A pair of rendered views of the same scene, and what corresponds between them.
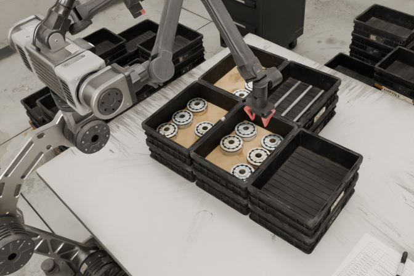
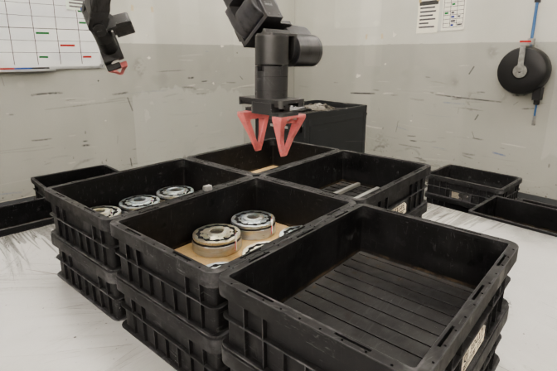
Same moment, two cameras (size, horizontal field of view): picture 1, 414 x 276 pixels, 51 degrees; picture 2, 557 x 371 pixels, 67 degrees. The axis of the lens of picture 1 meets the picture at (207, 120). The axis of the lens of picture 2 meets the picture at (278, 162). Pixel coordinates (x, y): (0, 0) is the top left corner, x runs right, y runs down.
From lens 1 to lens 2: 1.18 m
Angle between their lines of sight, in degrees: 29
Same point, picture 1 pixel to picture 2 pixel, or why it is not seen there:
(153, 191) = (20, 334)
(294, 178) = (349, 301)
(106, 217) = not seen: outside the picture
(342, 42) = not seen: hidden behind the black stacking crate
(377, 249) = not seen: outside the picture
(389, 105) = (513, 235)
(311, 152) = (386, 261)
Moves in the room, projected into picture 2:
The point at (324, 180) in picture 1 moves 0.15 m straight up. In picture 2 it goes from (427, 309) to (435, 223)
